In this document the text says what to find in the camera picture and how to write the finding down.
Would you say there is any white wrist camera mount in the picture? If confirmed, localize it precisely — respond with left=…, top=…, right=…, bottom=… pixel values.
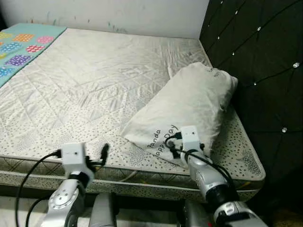
left=180, top=125, right=203, bottom=153
left=61, top=143, right=90, bottom=175

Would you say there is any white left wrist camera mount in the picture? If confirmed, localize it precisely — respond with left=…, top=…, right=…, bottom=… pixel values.
left=61, top=143, right=90, bottom=175

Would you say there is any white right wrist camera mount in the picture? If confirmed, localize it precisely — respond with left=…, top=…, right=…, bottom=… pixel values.
left=180, top=125, right=203, bottom=153

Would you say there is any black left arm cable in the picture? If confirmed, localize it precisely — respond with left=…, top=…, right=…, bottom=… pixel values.
left=14, top=150, right=63, bottom=227

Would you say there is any white quilted mattress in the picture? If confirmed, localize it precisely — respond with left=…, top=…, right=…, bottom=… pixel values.
left=0, top=27, right=266, bottom=201

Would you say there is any silver robot right leg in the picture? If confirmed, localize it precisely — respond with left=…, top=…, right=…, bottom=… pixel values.
left=178, top=199, right=214, bottom=227

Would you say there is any black bed base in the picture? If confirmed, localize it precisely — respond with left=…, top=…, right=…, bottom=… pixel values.
left=0, top=187, right=258, bottom=213

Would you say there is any dark tufted headboard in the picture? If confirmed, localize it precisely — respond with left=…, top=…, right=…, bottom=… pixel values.
left=199, top=0, right=303, bottom=209

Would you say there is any silver robot leg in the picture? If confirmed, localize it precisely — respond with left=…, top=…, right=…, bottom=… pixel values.
left=178, top=199, right=214, bottom=227
left=89, top=193, right=119, bottom=227

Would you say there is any teal blanket with colourful shapes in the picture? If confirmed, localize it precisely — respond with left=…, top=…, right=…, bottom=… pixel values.
left=0, top=23, right=67, bottom=88

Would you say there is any silver robot left leg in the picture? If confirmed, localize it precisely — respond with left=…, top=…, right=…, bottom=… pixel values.
left=89, top=193, right=119, bottom=227

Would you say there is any white printed pillow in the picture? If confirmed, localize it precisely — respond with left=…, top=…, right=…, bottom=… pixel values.
left=120, top=62, right=239, bottom=166

